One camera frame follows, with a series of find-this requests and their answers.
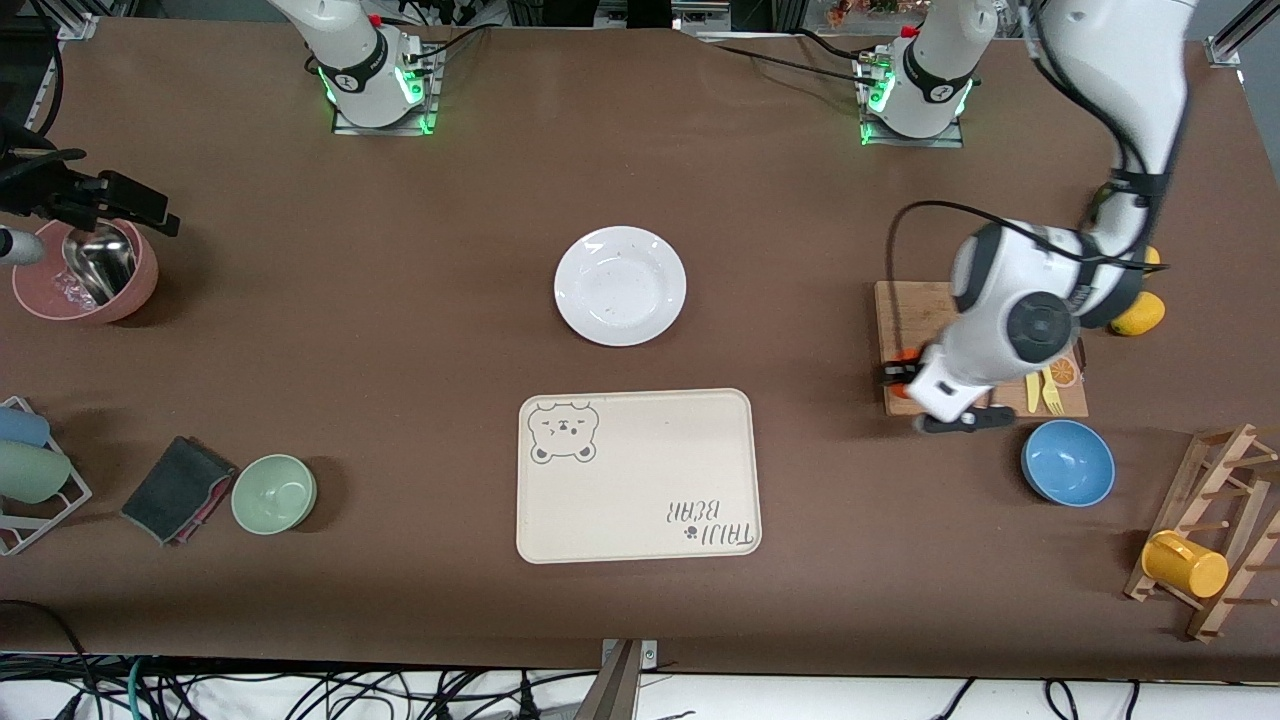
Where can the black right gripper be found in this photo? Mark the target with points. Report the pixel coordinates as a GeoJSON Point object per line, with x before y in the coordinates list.
{"type": "Point", "coordinates": [52, 197]}

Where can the white round plate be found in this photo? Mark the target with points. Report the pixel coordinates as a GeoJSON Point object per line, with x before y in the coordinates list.
{"type": "Point", "coordinates": [620, 290]}

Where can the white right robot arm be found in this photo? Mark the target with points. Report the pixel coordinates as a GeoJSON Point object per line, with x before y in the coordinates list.
{"type": "Point", "coordinates": [345, 40]}

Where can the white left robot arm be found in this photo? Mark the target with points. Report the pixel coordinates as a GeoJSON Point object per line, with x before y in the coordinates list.
{"type": "Point", "coordinates": [985, 270]}

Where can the wooden cutting board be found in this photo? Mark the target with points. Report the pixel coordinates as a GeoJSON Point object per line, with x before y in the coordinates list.
{"type": "Point", "coordinates": [915, 310]}

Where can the metal scoop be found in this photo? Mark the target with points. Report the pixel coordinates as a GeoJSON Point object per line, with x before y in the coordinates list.
{"type": "Point", "coordinates": [97, 265]}

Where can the pink bowl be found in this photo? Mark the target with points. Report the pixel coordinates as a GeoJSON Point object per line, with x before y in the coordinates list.
{"type": "Point", "coordinates": [138, 282]}

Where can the yellow plastic knife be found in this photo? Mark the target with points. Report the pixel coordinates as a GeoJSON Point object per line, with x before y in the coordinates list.
{"type": "Point", "coordinates": [1032, 392]}

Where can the yellow plastic fork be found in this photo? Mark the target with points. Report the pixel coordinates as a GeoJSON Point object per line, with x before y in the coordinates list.
{"type": "Point", "coordinates": [1052, 395]}

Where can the orange slice piece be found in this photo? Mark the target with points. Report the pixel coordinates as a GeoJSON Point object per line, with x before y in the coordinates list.
{"type": "Point", "coordinates": [1063, 373]}

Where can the blue bowl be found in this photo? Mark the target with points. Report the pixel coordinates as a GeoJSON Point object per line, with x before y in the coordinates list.
{"type": "Point", "coordinates": [1068, 465]}

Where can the light blue cup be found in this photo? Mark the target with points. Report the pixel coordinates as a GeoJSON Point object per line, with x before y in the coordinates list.
{"type": "Point", "coordinates": [22, 427]}

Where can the yellow mango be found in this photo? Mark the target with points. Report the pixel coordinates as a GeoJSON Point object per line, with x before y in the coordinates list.
{"type": "Point", "coordinates": [1143, 315]}

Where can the cream tray with bear print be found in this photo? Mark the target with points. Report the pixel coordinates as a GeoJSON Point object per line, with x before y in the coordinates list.
{"type": "Point", "coordinates": [640, 480]}

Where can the dark grey folded cloth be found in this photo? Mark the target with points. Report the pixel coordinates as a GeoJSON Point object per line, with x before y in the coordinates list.
{"type": "Point", "coordinates": [170, 488]}

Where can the pale green cup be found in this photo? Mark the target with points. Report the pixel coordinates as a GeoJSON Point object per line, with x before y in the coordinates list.
{"type": "Point", "coordinates": [30, 472]}

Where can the pink folded cloth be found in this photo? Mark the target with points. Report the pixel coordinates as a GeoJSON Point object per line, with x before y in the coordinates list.
{"type": "Point", "coordinates": [207, 512]}

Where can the pale green bowl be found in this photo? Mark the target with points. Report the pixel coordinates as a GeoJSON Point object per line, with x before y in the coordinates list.
{"type": "Point", "coordinates": [272, 495]}

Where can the wooden mug rack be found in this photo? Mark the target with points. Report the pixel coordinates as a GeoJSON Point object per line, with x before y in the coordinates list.
{"type": "Point", "coordinates": [1215, 465]}

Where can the yellow mug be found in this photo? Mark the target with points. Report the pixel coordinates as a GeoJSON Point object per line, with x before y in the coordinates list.
{"type": "Point", "coordinates": [1185, 566]}

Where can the aluminium frame profile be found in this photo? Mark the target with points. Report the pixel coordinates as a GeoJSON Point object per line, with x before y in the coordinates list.
{"type": "Point", "coordinates": [1225, 48]}
{"type": "Point", "coordinates": [75, 27]}

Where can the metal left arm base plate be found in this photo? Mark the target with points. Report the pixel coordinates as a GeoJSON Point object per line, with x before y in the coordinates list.
{"type": "Point", "coordinates": [915, 140]}

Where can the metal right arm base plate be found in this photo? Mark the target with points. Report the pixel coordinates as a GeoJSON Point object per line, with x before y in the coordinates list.
{"type": "Point", "coordinates": [430, 100]}

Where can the metal table edge bracket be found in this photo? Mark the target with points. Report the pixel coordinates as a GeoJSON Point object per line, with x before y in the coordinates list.
{"type": "Point", "coordinates": [650, 655]}

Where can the grey camera stand pole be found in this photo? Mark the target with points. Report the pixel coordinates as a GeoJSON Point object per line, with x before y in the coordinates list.
{"type": "Point", "coordinates": [612, 690]}

